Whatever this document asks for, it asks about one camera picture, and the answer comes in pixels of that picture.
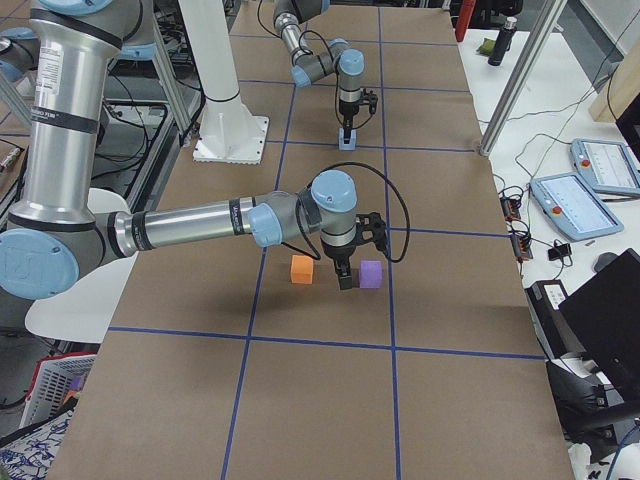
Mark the orange foam block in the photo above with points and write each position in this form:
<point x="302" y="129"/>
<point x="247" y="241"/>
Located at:
<point x="301" y="270"/>

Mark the near teach pendant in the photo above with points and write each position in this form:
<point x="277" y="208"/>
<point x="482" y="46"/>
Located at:
<point x="574" y="207"/>

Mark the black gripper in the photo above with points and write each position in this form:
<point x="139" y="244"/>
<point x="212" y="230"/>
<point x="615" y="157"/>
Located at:
<point x="347" y="109"/>
<point x="338" y="253"/>

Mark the teach pendant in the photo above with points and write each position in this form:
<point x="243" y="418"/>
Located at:
<point x="574" y="207"/>
<point x="606" y="166"/>

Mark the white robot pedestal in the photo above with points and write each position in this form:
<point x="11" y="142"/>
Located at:
<point x="228" y="131"/>

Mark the black laptop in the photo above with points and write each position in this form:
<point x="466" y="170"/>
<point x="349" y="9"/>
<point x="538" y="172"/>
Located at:
<point x="604" y="315"/>

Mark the white perforated basket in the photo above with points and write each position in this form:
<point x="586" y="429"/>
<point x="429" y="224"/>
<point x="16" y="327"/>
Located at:
<point x="50" y="384"/>

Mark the white chair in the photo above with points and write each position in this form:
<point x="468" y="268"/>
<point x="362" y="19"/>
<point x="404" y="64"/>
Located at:
<point x="84" y="312"/>

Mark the purple foam block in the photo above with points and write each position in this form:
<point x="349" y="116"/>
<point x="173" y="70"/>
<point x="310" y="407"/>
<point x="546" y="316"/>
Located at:
<point x="370" y="274"/>

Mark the light blue foam block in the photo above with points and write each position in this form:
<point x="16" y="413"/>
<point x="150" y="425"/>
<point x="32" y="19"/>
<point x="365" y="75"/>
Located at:
<point x="347" y="140"/>

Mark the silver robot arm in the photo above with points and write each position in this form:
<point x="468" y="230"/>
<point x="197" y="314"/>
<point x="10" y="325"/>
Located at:
<point x="53" y="239"/>
<point x="338" y="58"/>

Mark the far teach pendant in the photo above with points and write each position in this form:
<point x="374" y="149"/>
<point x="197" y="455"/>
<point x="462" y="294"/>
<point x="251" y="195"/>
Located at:
<point x="606" y="166"/>

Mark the black water bottle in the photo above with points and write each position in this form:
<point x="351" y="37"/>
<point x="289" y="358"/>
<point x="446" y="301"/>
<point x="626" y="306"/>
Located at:
<point x="503" y="41"/>

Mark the aluminium frame post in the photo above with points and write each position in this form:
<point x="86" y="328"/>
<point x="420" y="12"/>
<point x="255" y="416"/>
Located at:
<point x="535" y="43"/>

